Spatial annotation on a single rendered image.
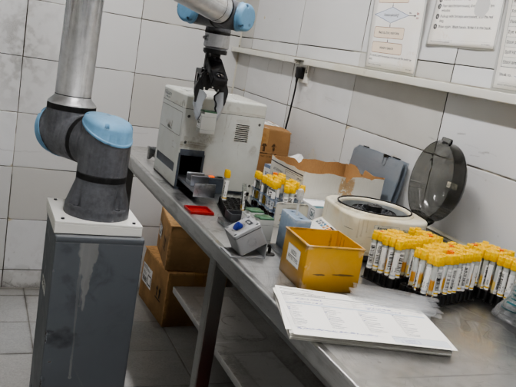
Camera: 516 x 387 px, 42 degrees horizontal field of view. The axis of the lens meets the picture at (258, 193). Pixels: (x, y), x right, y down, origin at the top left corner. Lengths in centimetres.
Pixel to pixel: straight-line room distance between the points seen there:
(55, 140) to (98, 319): 43
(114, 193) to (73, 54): 34
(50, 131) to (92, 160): 16
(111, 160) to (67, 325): 39
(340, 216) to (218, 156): 59
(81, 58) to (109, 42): 171
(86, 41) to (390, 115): 103
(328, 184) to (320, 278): 63
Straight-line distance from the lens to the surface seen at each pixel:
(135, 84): 339
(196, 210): 189
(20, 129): 335
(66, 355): 165
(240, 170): 218
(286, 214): 161
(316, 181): 196
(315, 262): 138
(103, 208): 156
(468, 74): 195
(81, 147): 157
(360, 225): 166
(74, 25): 164
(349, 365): 112
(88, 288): 158
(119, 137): 154
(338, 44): 258
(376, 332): 123
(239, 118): 214
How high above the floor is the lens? 134
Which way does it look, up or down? 12 degrees down
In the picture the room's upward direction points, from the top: 10 degrees clockwise
